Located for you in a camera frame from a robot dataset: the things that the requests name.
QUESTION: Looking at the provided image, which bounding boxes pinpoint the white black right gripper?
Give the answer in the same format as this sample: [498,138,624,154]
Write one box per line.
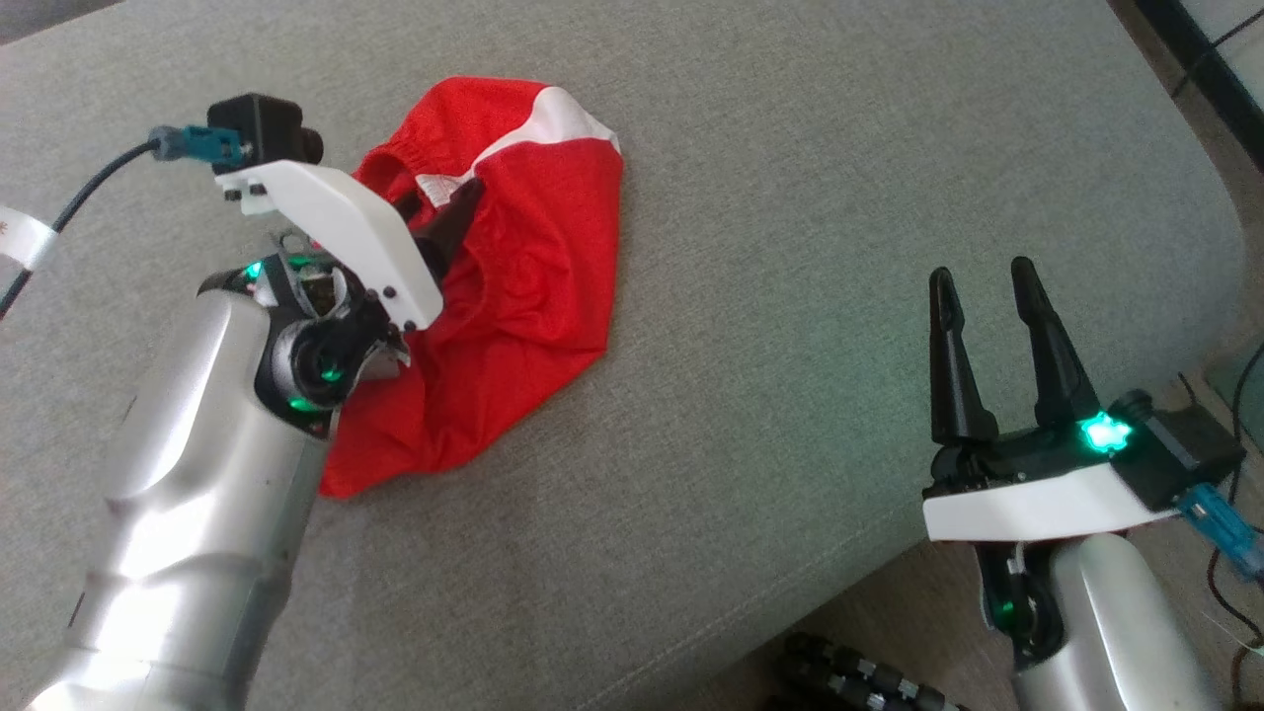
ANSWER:
[920,257,1182,546]

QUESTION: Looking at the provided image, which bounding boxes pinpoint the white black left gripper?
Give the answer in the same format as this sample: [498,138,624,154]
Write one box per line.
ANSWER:
[214,160,486,384]

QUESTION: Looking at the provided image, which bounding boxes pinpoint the red and white shorts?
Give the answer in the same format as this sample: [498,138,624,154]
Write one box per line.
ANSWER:
[318,75,625,500]

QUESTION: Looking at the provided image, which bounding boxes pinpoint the large grey sofa ottoman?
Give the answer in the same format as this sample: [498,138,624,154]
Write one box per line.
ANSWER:
[0,0,1247,711]

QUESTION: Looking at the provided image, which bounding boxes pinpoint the teal camera cable connector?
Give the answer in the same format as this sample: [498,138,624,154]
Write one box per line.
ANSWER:
[148,124,245,165]

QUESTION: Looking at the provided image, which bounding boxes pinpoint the blue camera cable connector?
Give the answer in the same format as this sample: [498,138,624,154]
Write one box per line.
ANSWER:
[1179,483,1264,582]

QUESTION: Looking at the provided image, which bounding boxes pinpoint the black right camera cable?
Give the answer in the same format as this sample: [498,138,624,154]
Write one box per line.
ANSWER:
[1207,341,1264,638]

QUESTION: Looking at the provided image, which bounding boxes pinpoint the black camera cable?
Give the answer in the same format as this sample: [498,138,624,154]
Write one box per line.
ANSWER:
[1207,341,1264,638]
[0,141,161,319]

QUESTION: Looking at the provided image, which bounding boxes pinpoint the black ribbed cable conduit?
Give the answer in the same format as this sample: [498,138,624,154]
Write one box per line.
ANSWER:
[775,632,974,711]

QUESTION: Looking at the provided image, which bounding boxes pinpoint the black left camera cable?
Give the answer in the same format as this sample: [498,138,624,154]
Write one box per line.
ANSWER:
[0,141,161,319]

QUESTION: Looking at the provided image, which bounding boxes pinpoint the black furniture frame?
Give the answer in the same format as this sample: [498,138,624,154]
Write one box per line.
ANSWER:
[1134,0,1264,171]

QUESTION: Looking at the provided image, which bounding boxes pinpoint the white tape cable label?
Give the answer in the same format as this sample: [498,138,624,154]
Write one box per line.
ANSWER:
[0,205,60,274]

